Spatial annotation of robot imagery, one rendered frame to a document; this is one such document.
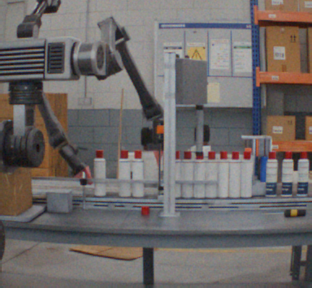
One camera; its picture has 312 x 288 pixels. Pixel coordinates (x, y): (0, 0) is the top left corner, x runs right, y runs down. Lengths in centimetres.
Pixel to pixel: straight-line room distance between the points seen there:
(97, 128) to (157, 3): 166
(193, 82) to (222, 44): 444
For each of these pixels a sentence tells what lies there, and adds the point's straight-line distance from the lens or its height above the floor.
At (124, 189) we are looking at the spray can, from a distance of 270.
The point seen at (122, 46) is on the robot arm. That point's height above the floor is 154.
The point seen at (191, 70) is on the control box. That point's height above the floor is 142.
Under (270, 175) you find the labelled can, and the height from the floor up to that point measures 98.
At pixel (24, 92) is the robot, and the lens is 217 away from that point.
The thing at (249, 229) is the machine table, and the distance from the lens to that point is 227.
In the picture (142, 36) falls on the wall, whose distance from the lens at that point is 726.
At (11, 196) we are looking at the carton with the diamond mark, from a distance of 239.
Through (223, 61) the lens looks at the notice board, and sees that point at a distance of 696.
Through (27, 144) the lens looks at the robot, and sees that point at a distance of 216.
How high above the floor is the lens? 130
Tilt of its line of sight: 3 degrees down
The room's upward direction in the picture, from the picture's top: straight up
